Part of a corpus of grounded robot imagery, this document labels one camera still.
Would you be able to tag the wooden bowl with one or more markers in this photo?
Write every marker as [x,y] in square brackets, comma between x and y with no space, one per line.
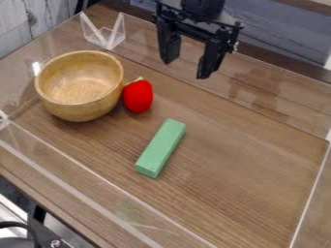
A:
[79,85]

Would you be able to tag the green rectangular block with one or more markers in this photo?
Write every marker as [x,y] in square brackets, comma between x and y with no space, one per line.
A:
[161,148]

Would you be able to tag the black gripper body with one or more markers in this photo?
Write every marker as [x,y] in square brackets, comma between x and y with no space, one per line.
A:
[202,20]

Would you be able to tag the black table leg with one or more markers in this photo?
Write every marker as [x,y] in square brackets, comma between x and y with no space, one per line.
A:
[47,238]

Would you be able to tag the clear acrylic tray wall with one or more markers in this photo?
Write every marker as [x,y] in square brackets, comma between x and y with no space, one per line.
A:
[110,217]

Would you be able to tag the red plush strawberry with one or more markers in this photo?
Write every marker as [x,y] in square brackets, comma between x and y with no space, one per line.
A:
[138,95]

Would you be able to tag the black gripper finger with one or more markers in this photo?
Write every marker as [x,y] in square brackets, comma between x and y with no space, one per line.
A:
[211,59]
[169,40]

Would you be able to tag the clear acrylic corner bracket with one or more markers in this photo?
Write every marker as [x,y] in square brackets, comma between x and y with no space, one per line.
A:
[103,37]

